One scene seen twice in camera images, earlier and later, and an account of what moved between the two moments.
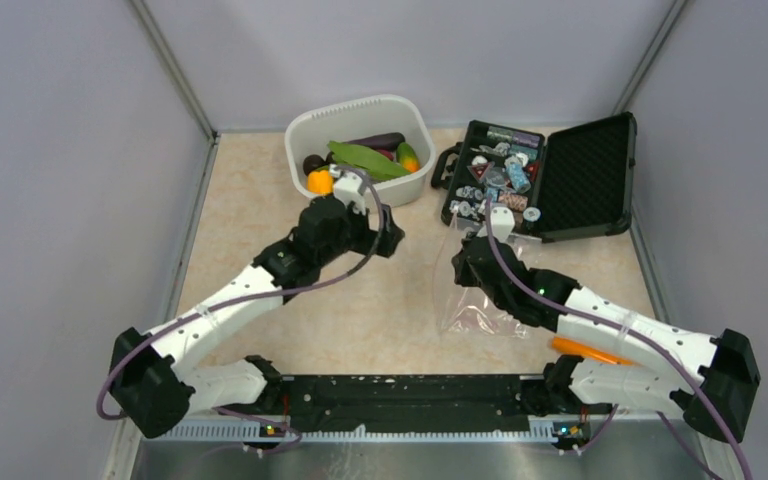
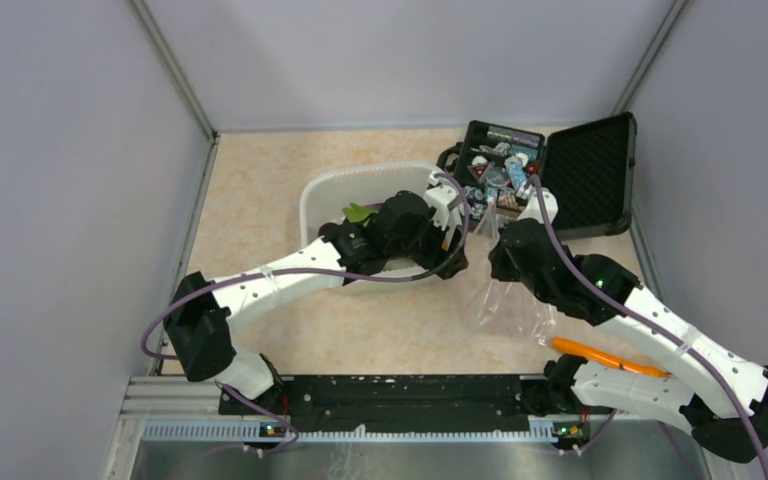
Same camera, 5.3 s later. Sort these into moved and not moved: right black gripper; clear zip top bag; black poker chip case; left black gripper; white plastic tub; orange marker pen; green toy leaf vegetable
Moved: green toy leaf vegetable; clear zip top bag; white plastic tub; right black gripper; left black gripper
Not moved: orange marker pen; black poker chip case
